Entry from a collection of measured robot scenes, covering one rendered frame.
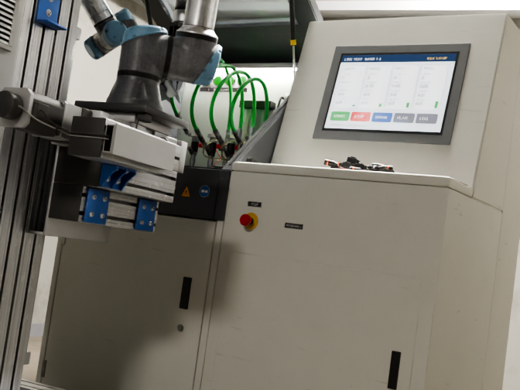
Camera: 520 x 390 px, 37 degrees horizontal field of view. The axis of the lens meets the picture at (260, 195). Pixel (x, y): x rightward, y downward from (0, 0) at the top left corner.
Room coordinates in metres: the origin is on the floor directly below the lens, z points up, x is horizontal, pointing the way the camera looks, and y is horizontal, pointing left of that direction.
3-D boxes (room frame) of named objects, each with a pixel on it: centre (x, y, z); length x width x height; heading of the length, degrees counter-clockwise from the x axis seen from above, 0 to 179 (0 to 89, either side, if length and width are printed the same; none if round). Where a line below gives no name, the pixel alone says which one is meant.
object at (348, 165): (2.29, -0.29, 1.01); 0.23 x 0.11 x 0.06; 58
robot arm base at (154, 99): (2.05, 0.37, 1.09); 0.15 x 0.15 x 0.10
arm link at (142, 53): (2.05, 0.36, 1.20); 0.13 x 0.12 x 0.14; 102
